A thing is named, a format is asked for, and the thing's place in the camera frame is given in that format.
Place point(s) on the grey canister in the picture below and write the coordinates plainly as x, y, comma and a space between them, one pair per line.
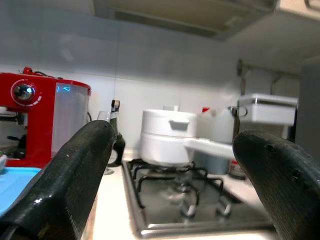
212, 165

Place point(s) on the red coffee machine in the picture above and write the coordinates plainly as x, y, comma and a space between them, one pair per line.
40, 120

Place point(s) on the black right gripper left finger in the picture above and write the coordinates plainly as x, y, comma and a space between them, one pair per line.
62, 185

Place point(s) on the metal wall rail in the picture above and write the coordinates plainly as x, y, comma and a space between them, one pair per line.
241, 75

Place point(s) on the steel gas stove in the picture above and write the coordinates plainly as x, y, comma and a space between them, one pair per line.
175, 207

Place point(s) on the clear wine glass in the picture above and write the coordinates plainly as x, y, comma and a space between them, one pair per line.
103, 116

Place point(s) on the beige range hood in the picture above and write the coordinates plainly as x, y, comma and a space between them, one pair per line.
180, 17

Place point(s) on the dark glass bottle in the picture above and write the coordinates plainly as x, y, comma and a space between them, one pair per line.
115, 117

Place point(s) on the blue tray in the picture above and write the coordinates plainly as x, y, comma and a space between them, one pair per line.
15, 182

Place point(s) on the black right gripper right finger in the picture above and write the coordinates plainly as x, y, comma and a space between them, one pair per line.
287, 185

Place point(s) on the small red lidded jar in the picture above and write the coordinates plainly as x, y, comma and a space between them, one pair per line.
236, 171

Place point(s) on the white storage box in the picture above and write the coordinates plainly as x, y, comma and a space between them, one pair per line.
270, 110

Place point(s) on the translucent bottle with red cap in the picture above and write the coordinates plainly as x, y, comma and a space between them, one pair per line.
220, 127

